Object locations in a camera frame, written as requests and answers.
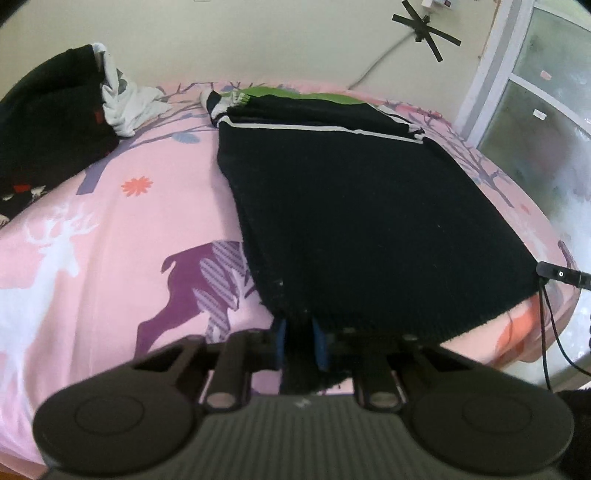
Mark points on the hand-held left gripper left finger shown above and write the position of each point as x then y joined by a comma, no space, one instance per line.
280,344

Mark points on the black tape cross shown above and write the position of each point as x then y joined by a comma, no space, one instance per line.
422,30

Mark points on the pink printed bedsheet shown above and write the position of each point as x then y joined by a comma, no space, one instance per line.
115,258

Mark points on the black garment with red marks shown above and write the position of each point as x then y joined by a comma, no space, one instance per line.
51,115

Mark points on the white framed window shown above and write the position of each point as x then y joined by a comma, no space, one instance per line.
540,101

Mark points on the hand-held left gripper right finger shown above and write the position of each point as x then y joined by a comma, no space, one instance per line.
320,346

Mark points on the black green striped knit sweater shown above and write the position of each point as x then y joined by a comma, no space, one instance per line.
369,207

